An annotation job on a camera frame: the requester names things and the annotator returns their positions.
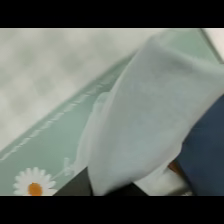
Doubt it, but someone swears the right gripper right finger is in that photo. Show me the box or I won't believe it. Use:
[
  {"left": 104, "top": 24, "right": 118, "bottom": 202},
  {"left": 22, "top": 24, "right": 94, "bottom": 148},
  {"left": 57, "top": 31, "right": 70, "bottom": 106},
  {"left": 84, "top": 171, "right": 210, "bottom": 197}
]
[{"left": 126, "top": 182, "right": 150, "bottom": 197}]

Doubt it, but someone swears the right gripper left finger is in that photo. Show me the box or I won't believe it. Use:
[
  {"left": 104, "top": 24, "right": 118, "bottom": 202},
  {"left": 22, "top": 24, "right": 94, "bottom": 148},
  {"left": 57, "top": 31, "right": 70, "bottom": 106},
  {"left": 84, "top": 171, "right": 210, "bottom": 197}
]
[{"left": 54, "top": 166, "right": 94, "bottom": 197}]

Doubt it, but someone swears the white garment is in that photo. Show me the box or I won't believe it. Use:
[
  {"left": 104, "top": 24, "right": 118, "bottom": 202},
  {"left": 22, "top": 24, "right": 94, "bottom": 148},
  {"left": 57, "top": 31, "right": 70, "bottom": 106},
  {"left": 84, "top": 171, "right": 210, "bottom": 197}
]
[{"left": 71, "top": 33, "right": 224, "bottom": 197}]

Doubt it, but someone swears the blue garment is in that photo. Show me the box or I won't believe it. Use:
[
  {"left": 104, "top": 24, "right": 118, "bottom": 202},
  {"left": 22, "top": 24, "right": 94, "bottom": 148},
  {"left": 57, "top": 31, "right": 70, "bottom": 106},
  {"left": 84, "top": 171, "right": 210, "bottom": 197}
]
[{"left": 175, "top": 94, "right": 224, "bottom": 197}]

